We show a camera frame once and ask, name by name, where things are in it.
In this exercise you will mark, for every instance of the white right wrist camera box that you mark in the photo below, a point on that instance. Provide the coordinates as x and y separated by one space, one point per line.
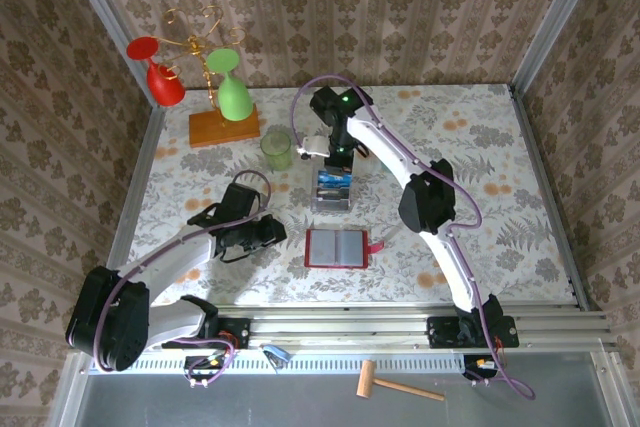
315 145

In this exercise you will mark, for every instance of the red leather card holder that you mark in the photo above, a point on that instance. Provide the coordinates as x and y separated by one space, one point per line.
350 247

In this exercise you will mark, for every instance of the red wine glass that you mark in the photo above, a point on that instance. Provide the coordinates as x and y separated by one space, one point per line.
165 87

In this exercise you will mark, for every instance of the grey metal shelf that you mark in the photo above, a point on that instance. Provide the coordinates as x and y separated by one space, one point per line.
250 404

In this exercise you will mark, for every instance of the wooden mallet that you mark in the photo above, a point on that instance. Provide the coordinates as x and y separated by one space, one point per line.
366 379

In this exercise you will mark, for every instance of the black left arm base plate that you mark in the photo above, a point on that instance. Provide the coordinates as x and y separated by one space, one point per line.
239 329

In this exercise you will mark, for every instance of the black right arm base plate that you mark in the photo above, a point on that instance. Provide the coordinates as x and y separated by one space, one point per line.
440 332

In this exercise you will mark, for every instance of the green wine glass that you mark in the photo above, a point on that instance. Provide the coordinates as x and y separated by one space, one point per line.
234 99

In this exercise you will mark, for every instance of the aluminium table side rail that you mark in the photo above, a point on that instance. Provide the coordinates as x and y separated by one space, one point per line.
142 152
536 147

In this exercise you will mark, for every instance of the aluminium frame post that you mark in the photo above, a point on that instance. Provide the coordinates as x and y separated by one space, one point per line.
108 22
554 22

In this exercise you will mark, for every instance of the green plastic cup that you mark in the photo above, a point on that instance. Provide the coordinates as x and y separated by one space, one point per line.
276 152

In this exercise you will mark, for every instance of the blue credit card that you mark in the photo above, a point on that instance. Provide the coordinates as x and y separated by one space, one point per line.
332 184
322 178

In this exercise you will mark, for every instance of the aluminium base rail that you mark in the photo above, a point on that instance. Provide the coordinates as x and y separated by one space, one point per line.
340 327

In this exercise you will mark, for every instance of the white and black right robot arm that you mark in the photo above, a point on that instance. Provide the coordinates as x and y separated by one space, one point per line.
385 147

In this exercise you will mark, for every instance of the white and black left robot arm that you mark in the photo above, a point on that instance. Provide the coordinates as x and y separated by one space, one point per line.
170 257

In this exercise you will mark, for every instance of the dark grey credit card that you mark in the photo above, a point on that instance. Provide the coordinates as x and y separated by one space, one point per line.
332 194

